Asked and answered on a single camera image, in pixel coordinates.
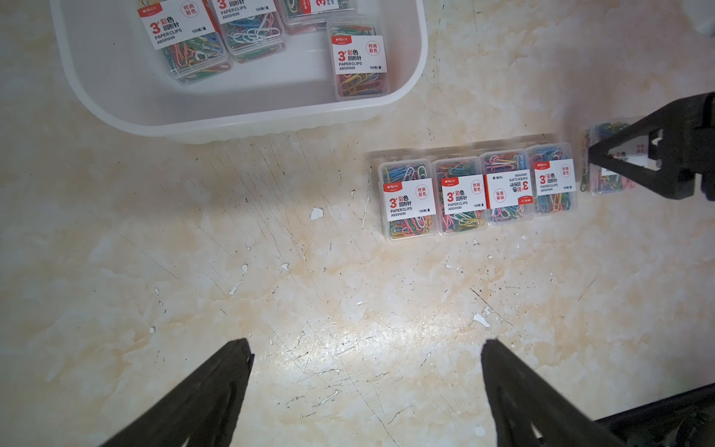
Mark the white plastic storage box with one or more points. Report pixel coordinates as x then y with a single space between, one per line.
114 71

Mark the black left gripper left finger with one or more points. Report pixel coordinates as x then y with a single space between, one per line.
202 410

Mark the paper clip box in bin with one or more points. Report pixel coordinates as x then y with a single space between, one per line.
184 34
358 57
250 29
306 16

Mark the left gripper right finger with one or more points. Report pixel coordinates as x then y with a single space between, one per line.
528 411

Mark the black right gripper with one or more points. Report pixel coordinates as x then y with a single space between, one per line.
665 150

